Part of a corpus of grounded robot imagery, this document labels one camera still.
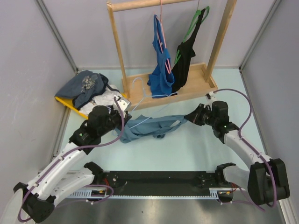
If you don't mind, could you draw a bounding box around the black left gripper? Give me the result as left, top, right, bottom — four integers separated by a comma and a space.
98, 105, 131, 136

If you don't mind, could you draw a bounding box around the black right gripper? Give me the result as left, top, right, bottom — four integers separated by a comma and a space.
185, 104, 218, 127

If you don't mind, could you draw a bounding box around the grey-blue tank top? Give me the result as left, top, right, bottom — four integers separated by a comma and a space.
120, 115, 187, 143

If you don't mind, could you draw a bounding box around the light blue wire hanger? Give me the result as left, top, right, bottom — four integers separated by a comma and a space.
127, 77, 179, 130

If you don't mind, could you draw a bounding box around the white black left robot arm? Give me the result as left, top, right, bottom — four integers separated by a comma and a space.
14, 100, 129, 223

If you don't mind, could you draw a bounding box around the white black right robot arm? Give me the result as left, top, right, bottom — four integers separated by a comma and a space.
184, 101, 290, 205

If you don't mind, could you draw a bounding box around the royal blue tank top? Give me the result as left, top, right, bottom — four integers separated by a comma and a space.
147, 14, 176, 99

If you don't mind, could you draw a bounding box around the black tank top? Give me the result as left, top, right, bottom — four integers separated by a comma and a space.
170, 8, 207, 96

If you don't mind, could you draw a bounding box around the green plastic hanger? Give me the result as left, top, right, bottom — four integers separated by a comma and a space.
174, 6, 210, 65

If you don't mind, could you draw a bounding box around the white garment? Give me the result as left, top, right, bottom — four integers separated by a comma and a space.
79, 84, 123, 115

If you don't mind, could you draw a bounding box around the yellow plastic tray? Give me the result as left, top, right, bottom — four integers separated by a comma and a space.
55, 92, 128, 119

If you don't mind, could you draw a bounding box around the dark blue printed shirt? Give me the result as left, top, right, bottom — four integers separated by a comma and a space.
55, 70, 109, 110

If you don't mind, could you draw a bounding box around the wooden clothes rack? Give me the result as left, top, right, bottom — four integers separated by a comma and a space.
106, 0, 219, 110

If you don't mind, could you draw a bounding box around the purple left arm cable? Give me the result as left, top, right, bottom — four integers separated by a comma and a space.
17, 97, 124, 222

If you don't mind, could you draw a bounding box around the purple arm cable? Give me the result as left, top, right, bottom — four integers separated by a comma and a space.
17, 97, 124, 222
211, 88, 278, 208

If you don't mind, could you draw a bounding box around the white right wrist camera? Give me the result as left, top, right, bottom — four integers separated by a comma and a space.
205, 91, 216, 109

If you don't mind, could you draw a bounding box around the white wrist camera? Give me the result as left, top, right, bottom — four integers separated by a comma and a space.
113, 95, 131, 112
205, 91, 216, 109

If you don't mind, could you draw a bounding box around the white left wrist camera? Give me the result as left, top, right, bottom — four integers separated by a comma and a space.
113, 95, 131, 112

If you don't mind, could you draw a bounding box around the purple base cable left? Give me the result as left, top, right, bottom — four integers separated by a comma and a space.
55, 183, 114, 210

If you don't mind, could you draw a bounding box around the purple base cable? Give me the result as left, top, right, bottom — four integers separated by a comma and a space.
218, 186, 266, 213
55, 183, 114, 210

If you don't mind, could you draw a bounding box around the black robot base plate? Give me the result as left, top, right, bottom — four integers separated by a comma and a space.
102, 171, 236, 200

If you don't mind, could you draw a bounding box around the pink wire hanger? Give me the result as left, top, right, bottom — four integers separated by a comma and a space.
152, 0, 171, 75

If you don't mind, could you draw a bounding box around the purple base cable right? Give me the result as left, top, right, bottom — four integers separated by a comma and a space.
218, 186, 266, 213

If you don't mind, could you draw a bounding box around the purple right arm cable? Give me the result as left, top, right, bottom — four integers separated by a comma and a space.
211, 88, 278, 208

